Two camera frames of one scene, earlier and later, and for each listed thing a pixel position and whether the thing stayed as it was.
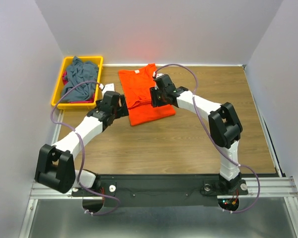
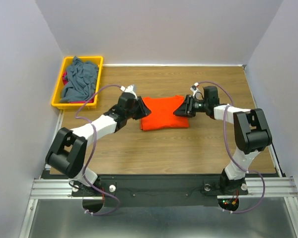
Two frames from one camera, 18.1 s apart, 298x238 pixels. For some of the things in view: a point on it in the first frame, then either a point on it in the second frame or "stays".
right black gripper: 155,101 -> 186,108
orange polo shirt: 136,85 -> 162,116
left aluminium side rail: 58,127 stays
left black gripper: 122,111 -> 143,111
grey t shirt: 80,71 stays
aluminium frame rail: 270,187 stays
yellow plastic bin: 61,104 stays
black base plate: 161,190 stays
